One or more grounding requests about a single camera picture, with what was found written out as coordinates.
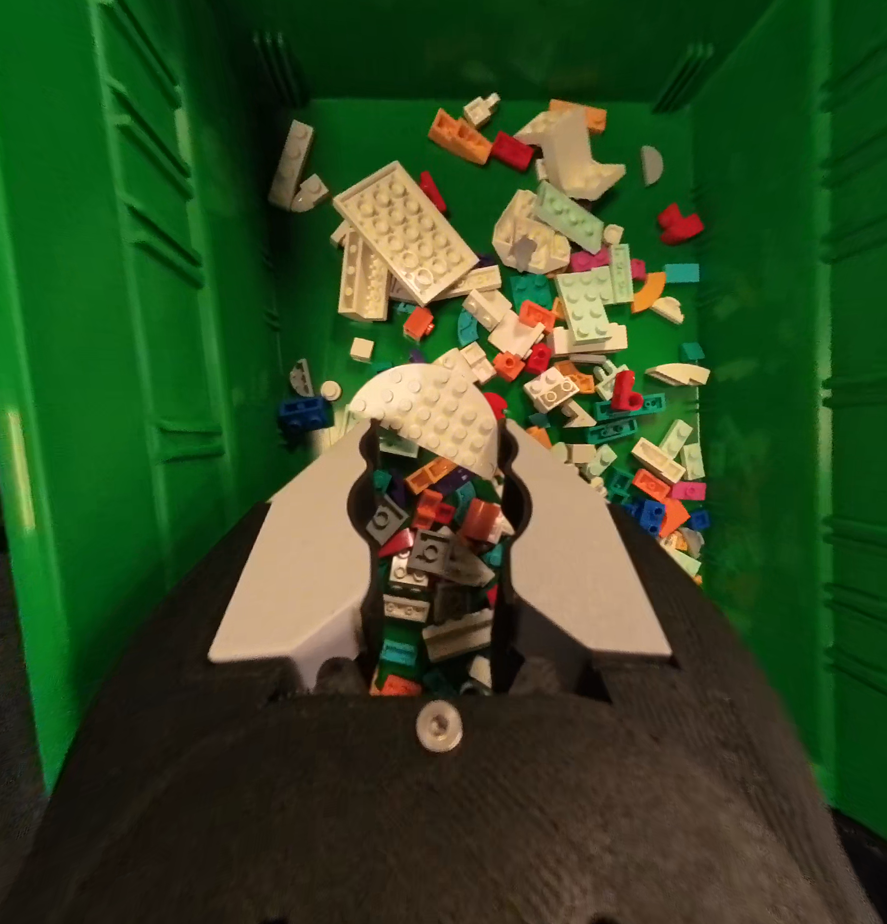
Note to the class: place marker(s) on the white half-round lego plate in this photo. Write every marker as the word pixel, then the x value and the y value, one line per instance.
pixel 428 410

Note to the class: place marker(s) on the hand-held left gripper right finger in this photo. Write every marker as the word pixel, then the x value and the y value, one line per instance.
pixel 581 578

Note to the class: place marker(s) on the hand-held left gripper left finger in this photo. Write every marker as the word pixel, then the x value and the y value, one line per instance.
pixel 299 570

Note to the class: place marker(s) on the pile of mixed lego bricks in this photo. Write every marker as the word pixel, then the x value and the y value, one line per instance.
pixel 407 232

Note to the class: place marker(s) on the green plastic bin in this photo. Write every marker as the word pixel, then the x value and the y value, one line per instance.
pixel 162 287

